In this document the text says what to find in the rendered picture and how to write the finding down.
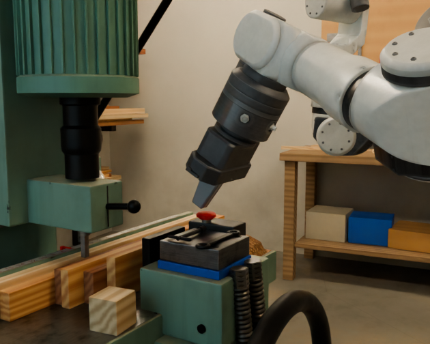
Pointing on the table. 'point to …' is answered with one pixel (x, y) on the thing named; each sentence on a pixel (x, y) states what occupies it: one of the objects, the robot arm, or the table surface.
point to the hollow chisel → (84, 246)
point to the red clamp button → (206, 215)
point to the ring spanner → (217, 239)
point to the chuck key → (188, 234)
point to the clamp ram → (149, 248)
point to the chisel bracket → (74, 203)
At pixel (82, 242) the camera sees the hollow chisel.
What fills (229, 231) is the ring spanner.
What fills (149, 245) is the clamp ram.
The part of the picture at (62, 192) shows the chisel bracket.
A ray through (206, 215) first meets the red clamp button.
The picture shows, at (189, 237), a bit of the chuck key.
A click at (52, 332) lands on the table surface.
